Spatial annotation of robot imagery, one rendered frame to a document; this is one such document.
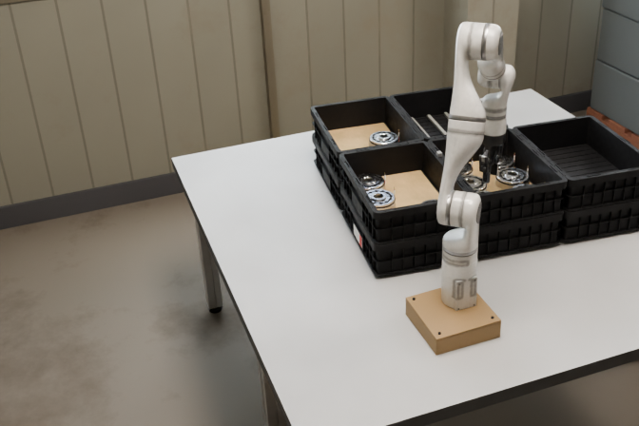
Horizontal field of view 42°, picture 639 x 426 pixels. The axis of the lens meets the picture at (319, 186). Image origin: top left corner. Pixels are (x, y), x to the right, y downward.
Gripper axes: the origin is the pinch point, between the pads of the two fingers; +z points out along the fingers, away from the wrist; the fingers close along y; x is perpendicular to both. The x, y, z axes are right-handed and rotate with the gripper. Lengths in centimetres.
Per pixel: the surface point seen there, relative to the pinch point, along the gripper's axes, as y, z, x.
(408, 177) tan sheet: 4.2, 10.2, 29.3
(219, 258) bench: -48, 24, 68
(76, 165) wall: 34, 66, 230
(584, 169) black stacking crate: 35.2, 10.1, -19.0
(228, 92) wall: 97, 40, 179
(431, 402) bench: -73, 24, -16
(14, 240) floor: -3, 93, 240
